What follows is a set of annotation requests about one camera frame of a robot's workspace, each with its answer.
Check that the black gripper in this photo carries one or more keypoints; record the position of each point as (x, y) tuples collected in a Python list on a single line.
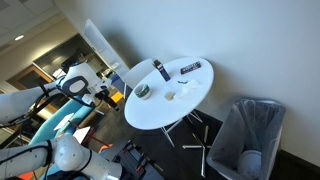
[(101, 95)]

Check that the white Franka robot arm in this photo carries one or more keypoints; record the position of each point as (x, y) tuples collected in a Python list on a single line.
[(20, 100)]

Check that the yellow block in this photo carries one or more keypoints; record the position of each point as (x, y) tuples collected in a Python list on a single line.
[(117, 97)]

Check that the white chair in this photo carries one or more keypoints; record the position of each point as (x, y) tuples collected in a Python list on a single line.
[(137, 71)]

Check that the white paper sheet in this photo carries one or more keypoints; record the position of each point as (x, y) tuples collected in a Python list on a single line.
[(64, 121), (82, 134)]

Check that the orange floor item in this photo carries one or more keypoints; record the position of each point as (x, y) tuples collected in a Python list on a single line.
[(105, 148)]

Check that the small clear plastic cup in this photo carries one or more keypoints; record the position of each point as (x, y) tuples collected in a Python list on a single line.
[(169, 96)]

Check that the blue soup box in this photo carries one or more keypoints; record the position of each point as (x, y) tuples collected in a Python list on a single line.
[(162, 70)]

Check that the white leaning board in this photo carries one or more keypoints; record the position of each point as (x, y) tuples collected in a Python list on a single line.
[(100, 43)]

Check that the teal sofa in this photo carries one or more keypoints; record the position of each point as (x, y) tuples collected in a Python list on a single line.
[(50, 125)]

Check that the dark tool cart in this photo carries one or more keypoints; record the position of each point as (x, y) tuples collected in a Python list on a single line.
[(136, 163)]

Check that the small black twig-like item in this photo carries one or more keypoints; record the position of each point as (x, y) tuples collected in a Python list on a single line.
[(182, 81)]

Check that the crumpled white napkin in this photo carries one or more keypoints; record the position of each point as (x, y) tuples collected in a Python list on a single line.
[(189, 88)]

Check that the dark candy box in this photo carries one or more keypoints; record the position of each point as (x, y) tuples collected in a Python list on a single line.
[(190, 67)]

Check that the white metal table legs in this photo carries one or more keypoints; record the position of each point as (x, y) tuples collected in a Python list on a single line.
[(203, 163)]

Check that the round ceiling light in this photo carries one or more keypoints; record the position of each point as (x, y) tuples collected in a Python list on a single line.
[(19, 37)]

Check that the clear plastic bin liner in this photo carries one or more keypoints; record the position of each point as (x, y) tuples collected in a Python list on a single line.
[(240, 130)]

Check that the white round bowl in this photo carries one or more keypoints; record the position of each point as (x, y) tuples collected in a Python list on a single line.
[(249, 163)]

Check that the grey trash bin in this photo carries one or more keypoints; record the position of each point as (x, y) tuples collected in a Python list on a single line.
[(278, 133)]

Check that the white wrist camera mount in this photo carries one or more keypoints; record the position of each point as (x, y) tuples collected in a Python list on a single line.
[(105, 84)]

